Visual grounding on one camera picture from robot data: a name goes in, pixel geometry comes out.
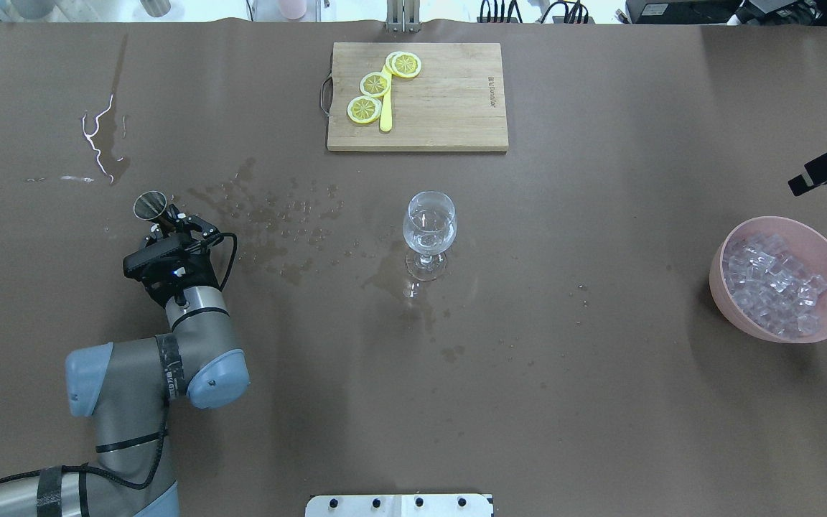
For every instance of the small steel cup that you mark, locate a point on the small steel cup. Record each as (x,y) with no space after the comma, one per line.
(156,8)

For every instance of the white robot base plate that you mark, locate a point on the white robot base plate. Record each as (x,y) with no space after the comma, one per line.
(413,504)

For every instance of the yellow plastic knife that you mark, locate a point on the yellow plastic knife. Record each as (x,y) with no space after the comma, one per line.
(385,124)

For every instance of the clear wine glass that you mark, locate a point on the clear wine glass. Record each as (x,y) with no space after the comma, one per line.
(429,229)

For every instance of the steel jigger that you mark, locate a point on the steel jigger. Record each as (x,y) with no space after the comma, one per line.
(152,206)

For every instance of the lemon slice near handle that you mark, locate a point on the lemon slice near handle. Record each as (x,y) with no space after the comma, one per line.
(364,109)

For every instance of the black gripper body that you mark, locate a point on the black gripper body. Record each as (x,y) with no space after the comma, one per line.
(198,272)

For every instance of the pink bowl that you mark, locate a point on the pink bowl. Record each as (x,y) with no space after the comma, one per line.
(805,242)

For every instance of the far lemon slice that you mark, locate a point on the far lemon slice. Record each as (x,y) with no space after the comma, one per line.
(403,64)

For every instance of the middle lemon slice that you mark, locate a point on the middle lemon slice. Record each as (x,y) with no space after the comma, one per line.
(375,84)

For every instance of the pink plastic cup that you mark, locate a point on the pink plastic cup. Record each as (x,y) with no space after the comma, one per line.
(292,9)

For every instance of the aluminium frame post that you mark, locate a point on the aluminium frame post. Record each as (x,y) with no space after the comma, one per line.
(403,16)

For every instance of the pile of ice cubes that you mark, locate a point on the pile of ice cubes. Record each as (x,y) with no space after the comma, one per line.
(772,286)

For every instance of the bamboo cutting board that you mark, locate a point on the bamboo cutting board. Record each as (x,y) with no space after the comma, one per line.
(456,103)

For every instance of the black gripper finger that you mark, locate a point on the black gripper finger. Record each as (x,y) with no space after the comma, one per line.
(182,223)
(159,229)

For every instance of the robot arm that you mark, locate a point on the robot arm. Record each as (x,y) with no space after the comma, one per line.
(127,388)

